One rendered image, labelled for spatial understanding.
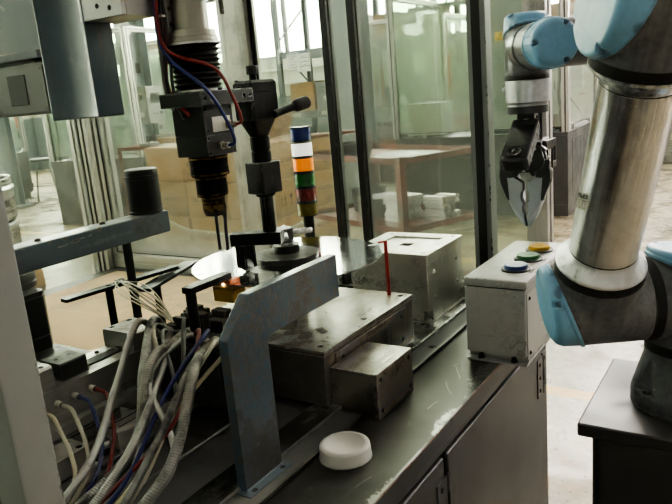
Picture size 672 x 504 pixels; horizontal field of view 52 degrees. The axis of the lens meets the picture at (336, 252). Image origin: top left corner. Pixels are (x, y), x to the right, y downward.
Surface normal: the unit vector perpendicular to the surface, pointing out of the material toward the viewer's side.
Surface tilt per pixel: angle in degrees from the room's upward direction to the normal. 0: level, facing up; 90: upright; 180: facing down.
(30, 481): 90
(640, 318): 100
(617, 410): 0
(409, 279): 90
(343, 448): 0
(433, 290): 90
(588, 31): 81
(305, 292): 90
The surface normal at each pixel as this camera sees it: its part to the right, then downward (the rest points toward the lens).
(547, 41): 0.04, 0.23
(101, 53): 0.84, 0.05
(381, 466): -0.08, -0.97
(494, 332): -0.54, 0.24
